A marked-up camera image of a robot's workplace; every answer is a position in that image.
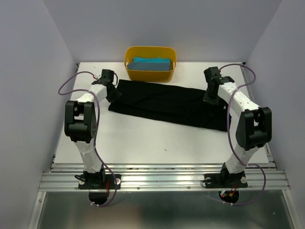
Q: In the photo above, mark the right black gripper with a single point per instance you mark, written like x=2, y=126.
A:
x=208, y=99

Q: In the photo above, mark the grey blue folded t shirt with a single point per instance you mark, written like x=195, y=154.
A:
x=149, y=66

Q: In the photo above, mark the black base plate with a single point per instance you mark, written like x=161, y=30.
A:
x=214, y=180
x=104, y=183

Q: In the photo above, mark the yellow plastic basket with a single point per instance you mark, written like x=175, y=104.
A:
x=150, y=52

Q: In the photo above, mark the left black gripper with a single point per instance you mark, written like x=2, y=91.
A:
x=116, y=95

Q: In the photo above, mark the teal folded t shirt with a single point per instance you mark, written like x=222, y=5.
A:
x=151, y=60

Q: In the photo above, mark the right aluminium side rail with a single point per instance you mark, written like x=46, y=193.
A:
x=250, y=76

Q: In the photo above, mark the aluminium front rail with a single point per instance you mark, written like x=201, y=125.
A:
x=161, y=177

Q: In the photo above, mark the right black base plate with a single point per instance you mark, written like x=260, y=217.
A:
x=214, y=180

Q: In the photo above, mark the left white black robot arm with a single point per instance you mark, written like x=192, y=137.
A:
x=81, y=123

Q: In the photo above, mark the black t shirt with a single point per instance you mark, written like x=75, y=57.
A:
x=169, y=103

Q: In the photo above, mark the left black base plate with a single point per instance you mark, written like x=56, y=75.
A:
x=104, y=183

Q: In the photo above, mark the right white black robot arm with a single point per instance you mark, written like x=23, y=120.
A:
x=254, y=129

